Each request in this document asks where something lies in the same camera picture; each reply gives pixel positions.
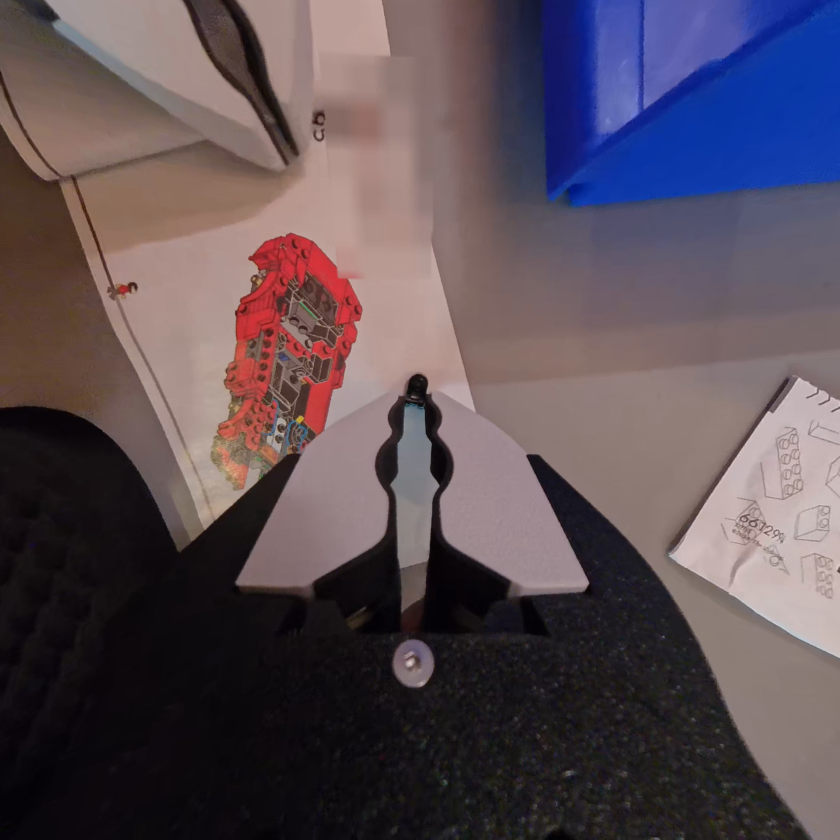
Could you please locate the instruction sheet with red car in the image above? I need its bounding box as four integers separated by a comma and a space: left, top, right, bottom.
60, 0, 478, 568

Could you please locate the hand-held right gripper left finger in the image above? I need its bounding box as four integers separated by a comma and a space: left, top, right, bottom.
235, 392, 403, 634

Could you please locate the blue plastic bin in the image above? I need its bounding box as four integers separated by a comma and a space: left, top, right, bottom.
541, 0, 840, 209

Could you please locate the white paper LEGO bag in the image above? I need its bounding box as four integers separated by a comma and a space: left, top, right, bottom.
668, 375, 840, 661

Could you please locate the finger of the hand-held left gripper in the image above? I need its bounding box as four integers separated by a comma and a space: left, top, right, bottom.
223, 0, 316, 158
0, 0, 293, 182

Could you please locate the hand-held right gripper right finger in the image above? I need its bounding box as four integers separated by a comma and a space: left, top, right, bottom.
423, 390, 590, 634

